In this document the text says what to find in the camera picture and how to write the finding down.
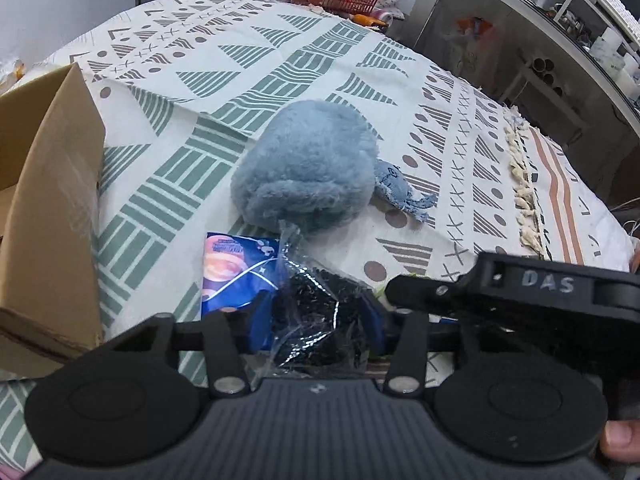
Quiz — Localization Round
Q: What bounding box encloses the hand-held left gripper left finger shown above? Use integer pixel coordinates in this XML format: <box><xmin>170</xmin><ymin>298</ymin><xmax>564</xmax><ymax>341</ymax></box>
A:
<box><xmin>100</xmin><ymin>292</ymin><xmax>276</xmax><ymax>397</ymax></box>

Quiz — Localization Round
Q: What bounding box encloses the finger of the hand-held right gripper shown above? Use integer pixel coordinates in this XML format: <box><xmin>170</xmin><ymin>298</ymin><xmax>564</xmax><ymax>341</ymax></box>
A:
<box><xmin>384</xmin><ymin>272</ymin><xmax>470</xmax><ymax>312</ymax></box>

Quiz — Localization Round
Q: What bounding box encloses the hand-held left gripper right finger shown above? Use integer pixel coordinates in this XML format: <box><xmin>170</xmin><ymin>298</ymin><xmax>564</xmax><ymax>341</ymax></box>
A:
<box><xmin>357</xmin><ymin>290</ymin><xmax>481</xmax><ymax>397</ymax></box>

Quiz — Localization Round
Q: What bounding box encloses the clear bag of black pieces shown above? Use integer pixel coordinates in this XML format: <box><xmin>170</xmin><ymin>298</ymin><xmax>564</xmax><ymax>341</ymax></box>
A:
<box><xmin>256</xmin><ymin>219</ymin><xmax>387</xmax><ymax>377</ymax></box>

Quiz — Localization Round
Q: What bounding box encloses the blue snack packet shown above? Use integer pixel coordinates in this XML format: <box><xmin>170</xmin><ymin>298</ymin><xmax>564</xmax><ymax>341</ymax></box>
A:
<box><xmin>200</xmin><ymin>231</ymin><xmax>281</xmax><ymax>320</ymax></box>

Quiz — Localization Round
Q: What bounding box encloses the blue plush toy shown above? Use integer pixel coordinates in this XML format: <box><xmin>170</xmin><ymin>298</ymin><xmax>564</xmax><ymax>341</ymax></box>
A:
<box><xmin>229</xmin><ymin>99</ymin><xmax>437</xmax><ymax>235</ymax></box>

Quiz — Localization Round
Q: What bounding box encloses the cardboard box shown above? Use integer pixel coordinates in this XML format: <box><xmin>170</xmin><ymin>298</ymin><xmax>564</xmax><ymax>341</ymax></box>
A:
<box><xmin>0</xmin><ymin>62</ymin><xmax>107</xmax><ymax>380</ymax></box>

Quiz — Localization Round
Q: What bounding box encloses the person's right hand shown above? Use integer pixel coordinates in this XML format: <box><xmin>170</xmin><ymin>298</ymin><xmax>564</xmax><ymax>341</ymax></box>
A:
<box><xmin>599</xmin><ymin>419</ymin><xmax>640</xmax><ymax>462</ymax></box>

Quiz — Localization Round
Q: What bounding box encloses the patterned tasselled blanket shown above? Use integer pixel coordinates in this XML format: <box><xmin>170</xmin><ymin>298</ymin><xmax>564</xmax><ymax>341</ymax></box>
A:
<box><xmin>0</xmin><ymin>0</ymin><xmax>637</xmax><ymax>476</ymax></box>

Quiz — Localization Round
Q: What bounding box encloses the white paper roll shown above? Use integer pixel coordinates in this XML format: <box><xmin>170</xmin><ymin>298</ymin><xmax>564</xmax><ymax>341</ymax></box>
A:
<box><xmin>589</xmin><ymin>26</ymin><xmax>627</xmax><ymax>72</ymax></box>

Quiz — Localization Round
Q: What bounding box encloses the dark desk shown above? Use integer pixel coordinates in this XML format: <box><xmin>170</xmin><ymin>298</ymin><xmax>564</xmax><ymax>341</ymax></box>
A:
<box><xmin>409</xmin><ymin>0</ymin><xmax>640</xmax><ymax>203</ymax></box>

